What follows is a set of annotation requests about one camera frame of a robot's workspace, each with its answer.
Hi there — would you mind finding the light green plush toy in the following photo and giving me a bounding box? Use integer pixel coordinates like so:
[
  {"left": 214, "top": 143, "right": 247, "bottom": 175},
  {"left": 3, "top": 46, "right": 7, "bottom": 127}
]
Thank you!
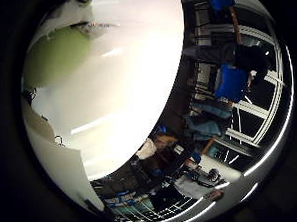
[{"left": 19, "top": 24, "right": 98, "bottom": 90}]

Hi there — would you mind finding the blue striped black rack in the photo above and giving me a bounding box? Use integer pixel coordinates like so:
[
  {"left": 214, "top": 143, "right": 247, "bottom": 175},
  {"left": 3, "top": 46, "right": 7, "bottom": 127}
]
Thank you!
[{"left": 102, "top": 188, "right": 168, "bottom": 222}]

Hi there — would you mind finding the person in white top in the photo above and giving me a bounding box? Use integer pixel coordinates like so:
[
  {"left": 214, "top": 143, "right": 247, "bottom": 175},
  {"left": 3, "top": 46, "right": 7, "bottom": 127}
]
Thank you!
[{"left": 134, "top": 130, "right": 182, "bottom": 166}]

